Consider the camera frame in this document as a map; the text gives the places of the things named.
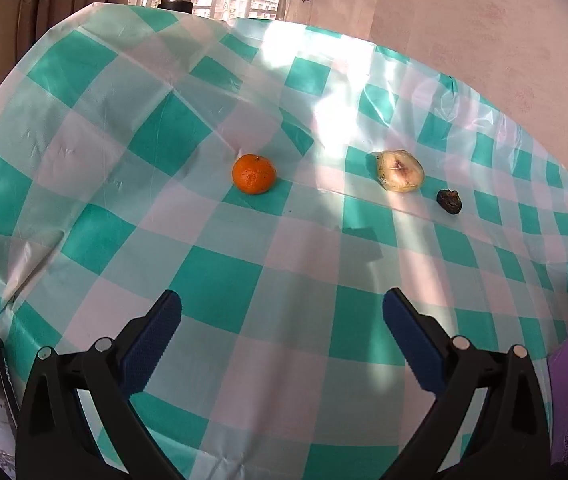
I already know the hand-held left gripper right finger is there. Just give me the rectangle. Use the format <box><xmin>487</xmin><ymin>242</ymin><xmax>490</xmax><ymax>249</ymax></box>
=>
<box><xmin>382</xmin><ymin>287</ymin><xmax>551</xmax><ymax>480</ymax></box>

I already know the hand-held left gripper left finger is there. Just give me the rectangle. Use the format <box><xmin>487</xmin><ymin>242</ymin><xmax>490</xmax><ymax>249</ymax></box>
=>
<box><xmin>15</xmin><ymin>289</ymin><xmax>183</xmax><ymax>480</ymax></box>

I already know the dark wrinkled fruit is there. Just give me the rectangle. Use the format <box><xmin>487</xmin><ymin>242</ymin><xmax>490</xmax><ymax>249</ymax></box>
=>
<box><xmin>437</xmin><ymin>188</ymin><xmax>463</xmax><ymax>215</ymax></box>

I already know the large fruit half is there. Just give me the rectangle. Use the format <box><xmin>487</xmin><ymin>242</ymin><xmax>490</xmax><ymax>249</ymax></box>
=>
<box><xmin>374</xmin><ymin>149</ymin><xmax>425</xmax><ymax>194</ymax></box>

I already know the small mandarin orange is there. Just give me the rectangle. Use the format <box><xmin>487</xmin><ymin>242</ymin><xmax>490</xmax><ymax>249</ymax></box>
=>
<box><xmin>232</xmin><ymin>153</ymin><xmax>277</xmax><ymax>195</ymax></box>

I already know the teal checked tablecloth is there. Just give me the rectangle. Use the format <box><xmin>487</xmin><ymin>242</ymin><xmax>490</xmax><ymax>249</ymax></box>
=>
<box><xmin>0</xmin><ymin>2</ymin><xmax>568</xmax><ymax>480</ymax></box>

